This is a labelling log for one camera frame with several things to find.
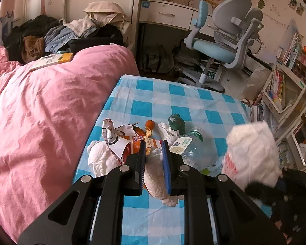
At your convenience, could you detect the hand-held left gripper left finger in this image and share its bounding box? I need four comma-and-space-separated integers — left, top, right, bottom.
18, 140, 147, 245

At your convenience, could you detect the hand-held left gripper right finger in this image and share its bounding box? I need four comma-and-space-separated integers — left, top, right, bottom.
161, 140, 287, 245

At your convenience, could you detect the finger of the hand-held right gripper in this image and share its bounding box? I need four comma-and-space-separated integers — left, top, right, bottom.
245, 181, 281, 207

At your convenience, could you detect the orange snack wrapper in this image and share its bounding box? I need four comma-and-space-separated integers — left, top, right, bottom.
102, 119, 165, 164

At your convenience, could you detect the clear plastic water bottle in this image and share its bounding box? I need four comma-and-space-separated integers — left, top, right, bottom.
169, 127, 215, 174

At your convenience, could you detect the white plastic bag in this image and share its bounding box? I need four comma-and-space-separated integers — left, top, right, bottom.
221, 121, 283, 200

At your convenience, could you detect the orange-brown small toy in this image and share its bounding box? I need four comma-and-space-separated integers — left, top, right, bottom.
145, 120, 156, 137

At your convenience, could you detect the small white tissue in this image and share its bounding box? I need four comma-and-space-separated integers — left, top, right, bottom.
158, 122, 181, 143

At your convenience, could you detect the black dotted clothing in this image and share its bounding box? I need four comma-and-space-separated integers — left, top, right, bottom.
269, 196, 306, 241

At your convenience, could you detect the crumpled white paper towel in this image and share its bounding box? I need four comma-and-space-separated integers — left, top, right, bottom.
87, 140, 124, 178

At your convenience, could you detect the dark green toy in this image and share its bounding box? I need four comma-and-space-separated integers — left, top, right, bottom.
168, 114, 186, 136

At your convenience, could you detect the blue checked tablecloth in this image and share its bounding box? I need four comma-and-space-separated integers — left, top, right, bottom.
73, 75, 273, 245

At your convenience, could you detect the white book rack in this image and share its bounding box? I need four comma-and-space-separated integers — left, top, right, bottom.
262, 62, 306, 115

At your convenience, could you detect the dark bag under desk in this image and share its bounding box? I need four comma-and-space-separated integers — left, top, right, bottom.
142, 45, 174, 74

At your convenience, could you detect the pink duvet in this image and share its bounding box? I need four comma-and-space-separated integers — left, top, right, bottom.
0, 45, 140, 243

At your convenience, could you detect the white sack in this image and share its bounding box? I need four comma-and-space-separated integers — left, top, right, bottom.
238, 63, 274, 100

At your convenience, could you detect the black bag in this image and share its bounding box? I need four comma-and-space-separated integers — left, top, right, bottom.
66, 25, 125, 55

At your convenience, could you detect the yellow and white book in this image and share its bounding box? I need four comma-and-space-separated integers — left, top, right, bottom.
30, 53, 74, 72

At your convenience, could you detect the row of upright books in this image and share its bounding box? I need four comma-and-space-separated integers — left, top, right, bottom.
277, 33, 303, 66

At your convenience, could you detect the grey and blue desk chair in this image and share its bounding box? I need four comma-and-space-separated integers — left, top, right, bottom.
177, 0, 264, 94

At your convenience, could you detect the white garment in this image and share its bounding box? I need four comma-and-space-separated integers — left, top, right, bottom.
59, 18, 101, 38

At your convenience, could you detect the white desk with drawer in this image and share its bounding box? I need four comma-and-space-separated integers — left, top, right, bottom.
133, 0, 221, 40

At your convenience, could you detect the blue denim garment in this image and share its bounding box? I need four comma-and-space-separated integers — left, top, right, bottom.
44, 26, 78, 54

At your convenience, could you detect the beige pillow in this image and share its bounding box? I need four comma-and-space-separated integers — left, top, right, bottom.
83, 1, 130, 27

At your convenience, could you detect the brown cloth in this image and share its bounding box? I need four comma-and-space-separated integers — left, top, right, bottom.
22, 36, 46, 64

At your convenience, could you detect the black jacket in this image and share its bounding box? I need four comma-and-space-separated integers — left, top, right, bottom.
4, 15, 60, 64

